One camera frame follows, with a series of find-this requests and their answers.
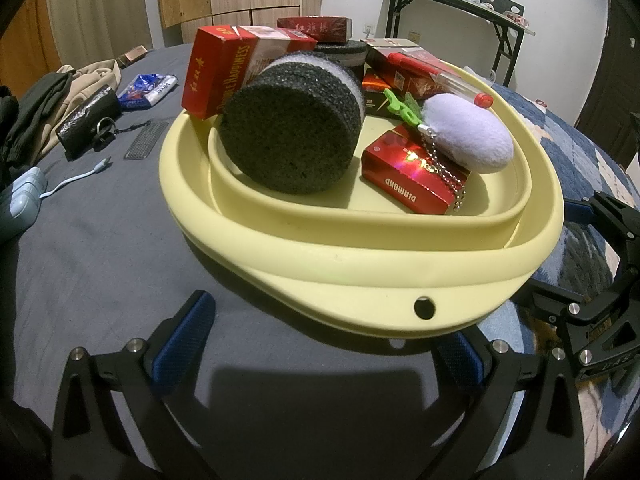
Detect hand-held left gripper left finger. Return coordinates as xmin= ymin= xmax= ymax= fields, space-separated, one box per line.
xmin=52 ymin=290 xmax=217 ymax=480

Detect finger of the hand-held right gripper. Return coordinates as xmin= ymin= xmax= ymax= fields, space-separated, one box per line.
xmin=565 ymin=190 xmax=640 ymax=242
xmin=510 ymin=264 xmax=640 ymax=333

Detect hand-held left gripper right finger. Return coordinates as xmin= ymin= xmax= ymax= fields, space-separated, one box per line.
xmin=435 ymin=330 xmax=586 ymax=480

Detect yellow oval plastic basin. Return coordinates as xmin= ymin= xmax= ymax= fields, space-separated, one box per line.
xmin=159 ymin=60 xmax=566 ymax=348

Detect white plush ball keychain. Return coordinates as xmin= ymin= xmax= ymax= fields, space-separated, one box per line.
xmin=382 ymin=89 xmax=516 ymax=215

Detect shiny red cigarette box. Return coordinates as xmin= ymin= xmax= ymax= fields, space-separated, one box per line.
xmin=360 ymin=125 xmax=473 ymax=216

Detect red lighter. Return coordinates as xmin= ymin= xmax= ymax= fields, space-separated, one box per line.
xmin=390 ymin=52 xmax=496 ymax=109

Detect black foam cylinder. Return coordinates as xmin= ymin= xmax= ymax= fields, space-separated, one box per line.
xmin=220 ymin=52 xmax=366 ymax=196
xmin=314 ymin=39 xmax=381 ymax=83

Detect dark brown cigarette box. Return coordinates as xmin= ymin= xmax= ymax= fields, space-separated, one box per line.
xmin=361 ymin=71 xmax=401 ymax=120

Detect red box with white lettering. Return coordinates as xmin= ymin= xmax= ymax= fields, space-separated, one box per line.
xmin=181 ymin=25 xmax=318 ymax=122

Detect red clear-wrapped cigarette box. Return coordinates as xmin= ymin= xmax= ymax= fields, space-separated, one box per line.
xmin=365 ymin=45 xmax=453 ymax=101

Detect blue and white checkered blanket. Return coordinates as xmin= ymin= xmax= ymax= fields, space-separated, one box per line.
xmin=475 ymin=82 xmax=640 ymax=411

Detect grey bed sheet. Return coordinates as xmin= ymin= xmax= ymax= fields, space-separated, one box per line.
xmin=0 ymin=42 xmax=501 ymax=480

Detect dark brown door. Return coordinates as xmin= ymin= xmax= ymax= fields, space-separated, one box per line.
xmin=575 ymin=0 xmax=640 ymax=161

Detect grey perforated strip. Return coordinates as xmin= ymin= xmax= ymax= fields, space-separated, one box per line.
xmin=123 ymin=119 xmax=170 ymax=162

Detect light blue charger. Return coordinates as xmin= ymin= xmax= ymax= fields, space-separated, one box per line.
xmin=0 ymin=167 xmax=49 ymax=243

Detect black pouch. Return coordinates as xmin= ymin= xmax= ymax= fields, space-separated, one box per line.
xmin=56 ymin=86 xmax=122 ymax=161

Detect blue and white packet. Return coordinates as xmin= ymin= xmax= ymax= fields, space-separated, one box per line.
xmin=117 ymin=74 xmax=179 ymax=112

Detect dark green clothes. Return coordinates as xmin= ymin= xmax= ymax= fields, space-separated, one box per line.
xmin=0 ymin=72 xmax=76 ymax=183

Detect beige clothes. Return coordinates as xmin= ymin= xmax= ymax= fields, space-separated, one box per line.
xmin=42 ymin=59 xmax=123 ymax=153

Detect small pink box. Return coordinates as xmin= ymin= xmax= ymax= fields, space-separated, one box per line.
xmin=117 ymin=46 xmax=149 ymax=68

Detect black folding table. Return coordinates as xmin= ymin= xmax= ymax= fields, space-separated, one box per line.
xmin=372 ymin=0 xmax=536 ymax=88

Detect white curtain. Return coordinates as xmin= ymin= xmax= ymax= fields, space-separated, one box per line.
xmin=47 ymin=0 xmax=166 ymax=63

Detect white cable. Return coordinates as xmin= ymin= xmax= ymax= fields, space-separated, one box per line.
xmin=39 ymin=156 xmax=112 ymax=201

